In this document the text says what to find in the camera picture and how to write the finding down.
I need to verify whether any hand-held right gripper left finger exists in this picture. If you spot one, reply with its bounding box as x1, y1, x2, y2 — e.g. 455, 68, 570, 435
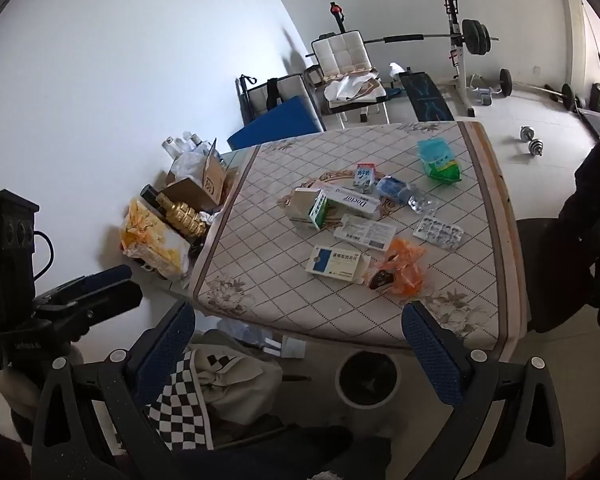
30, 300, 197, 480

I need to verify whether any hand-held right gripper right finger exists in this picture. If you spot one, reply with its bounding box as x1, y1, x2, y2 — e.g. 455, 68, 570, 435
401, 301, 566, 480

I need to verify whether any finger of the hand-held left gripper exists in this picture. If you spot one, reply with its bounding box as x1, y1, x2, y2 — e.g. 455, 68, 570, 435
35, 264, 133, 306
32, 280, 144, 333

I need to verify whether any white round waste bin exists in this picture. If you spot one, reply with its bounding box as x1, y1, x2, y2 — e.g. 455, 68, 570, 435
335, 350, 402, 408

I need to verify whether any long white cardboard box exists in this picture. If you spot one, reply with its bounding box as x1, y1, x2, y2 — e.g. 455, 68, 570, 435
322, 184, 382, 221

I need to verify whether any small red-topped milk carton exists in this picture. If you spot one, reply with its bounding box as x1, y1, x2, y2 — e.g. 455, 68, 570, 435
352, 162, 377, 194

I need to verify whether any blue and green tissue packet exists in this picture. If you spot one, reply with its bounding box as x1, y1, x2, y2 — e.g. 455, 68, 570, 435
417, 139, 462, 182

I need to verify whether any checkered black and white cloth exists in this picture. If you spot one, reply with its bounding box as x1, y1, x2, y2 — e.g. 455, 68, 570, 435
147, 349, 216, 453

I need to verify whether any yellow plastic bag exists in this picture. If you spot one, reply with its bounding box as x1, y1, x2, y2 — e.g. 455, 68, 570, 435
120, 197, 193, 281

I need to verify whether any clear plastic bag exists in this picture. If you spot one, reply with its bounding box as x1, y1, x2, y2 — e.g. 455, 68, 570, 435
217, 317, 307, 359

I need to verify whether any orange plastic bag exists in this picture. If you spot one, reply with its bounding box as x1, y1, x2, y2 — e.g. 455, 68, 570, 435
367, 237, 427, 297

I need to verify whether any gold ribbed bottle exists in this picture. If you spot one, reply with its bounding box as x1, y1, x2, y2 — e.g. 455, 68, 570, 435
155, 194, 211, 236

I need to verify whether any silver pill blister pack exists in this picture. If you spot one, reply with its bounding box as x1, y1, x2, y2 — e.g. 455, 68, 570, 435
412, 215, 465, 252

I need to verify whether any blue and white medicine box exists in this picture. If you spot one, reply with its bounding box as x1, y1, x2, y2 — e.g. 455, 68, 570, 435
305, 245, 372, 283

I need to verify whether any flat white medicine box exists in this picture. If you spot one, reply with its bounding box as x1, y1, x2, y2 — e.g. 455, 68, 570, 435
333, 213, 397, 251

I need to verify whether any table with patterned cloth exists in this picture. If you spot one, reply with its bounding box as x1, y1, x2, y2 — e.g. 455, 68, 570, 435
192, 121, 528, 350

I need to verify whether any brown cardboard box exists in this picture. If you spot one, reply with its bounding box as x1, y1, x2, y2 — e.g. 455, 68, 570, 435
162, 137, 228, 211

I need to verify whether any clear crumpled plastic blister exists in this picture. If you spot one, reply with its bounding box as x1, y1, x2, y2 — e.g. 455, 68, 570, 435
407, 195, 438, 215

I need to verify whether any cluster of clear bottles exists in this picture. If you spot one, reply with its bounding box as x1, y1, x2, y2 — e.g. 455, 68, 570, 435
161, 132, 206, 161

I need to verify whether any crumpled blue plastic wrapper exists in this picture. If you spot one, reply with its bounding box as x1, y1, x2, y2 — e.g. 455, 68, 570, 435
376, 175, 412, 206

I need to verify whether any green and white medicine box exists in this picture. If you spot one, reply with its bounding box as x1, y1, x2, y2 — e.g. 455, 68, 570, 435
286, 187, 329, 231

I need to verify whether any black coat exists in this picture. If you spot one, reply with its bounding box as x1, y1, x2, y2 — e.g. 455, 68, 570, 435
555, 127, 600, 330

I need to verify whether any chrome dumbbell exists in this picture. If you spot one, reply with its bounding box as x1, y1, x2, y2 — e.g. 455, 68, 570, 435
518, 127, 544, 157

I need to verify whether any blue foam mat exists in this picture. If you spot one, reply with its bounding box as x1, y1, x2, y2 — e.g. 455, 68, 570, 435
228, 95, 327, 152

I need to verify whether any folded black-framed padded chair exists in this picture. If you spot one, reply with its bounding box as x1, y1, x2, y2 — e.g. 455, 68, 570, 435
238, 73, 317, 125

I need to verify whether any black weight bench pad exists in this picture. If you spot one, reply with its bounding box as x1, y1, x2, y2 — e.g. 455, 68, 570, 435
398, 72, 456, 122

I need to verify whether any beige cloth on chair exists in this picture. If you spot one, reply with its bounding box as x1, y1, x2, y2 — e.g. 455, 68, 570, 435
323, 66, 387, 107

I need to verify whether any small black floor barbell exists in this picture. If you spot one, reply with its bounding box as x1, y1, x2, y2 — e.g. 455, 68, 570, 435
499, 68, 587, 112

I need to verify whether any white barbell rack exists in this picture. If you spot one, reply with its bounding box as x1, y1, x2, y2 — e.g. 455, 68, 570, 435
442, 0, 477, 119

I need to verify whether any white padded chair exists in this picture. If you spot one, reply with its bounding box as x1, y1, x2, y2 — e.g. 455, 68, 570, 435
310, 30, 392, 127

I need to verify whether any barbell with black plates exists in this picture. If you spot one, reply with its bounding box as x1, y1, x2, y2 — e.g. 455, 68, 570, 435
305, 18, 499, 59

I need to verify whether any black cable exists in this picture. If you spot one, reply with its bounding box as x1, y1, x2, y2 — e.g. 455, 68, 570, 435
32, 229, 55, 283

